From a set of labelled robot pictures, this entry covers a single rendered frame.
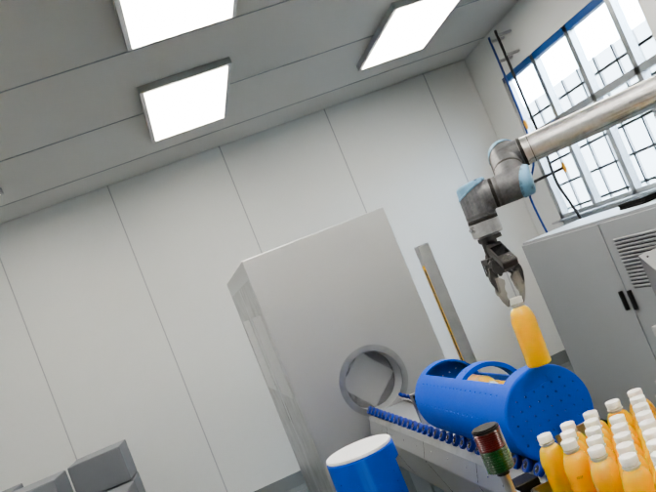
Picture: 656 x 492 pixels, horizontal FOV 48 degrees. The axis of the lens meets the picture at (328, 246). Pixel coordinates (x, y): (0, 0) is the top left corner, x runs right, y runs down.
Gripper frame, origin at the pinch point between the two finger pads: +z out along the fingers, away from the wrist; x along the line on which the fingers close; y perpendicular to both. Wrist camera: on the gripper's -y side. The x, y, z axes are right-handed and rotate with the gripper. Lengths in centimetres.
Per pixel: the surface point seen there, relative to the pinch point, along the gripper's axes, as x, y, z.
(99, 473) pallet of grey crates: 218, 345, 49
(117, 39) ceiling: 93, 201, -191
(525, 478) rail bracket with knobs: 19.1, -11.6, 44.2
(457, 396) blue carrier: 18, 41, 28
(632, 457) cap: 8, -57, 33
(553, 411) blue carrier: 0.0, 3.8, 34.8
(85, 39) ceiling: 108, 188, -190
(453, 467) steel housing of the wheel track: 22, 75, 60
